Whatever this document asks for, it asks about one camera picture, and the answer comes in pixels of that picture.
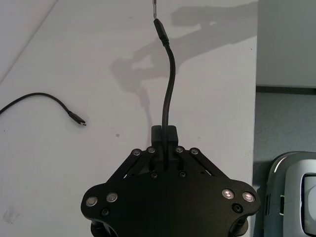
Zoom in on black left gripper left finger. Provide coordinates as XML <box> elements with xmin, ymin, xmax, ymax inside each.
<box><xmin>106</xmin><ymin>125</ymin><xmax>164</xmax><ymax>184</ymax></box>

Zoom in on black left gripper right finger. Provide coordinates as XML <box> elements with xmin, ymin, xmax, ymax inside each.
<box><xmin>166</xmin><ymin>125</ymin><xmax>230</xmax><ymax>182</ymax></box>

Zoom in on black cable with silver plug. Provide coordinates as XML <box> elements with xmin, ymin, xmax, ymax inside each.
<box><xmin>151</xmin><ymin>0</ymin><xmax>177</xmax><ymax>171</ymax></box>

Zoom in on grey and white plastic device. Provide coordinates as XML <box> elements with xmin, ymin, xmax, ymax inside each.
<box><xmin>265</xmin><ymin>151</ymin><xmax>316</xmax><ymax>237</ymax></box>

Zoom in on black cable with small plug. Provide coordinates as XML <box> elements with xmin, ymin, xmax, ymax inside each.
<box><xmin>0</xmin><ymin>92</ymin><xmax>87</xmax><ymax>127</ymax></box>

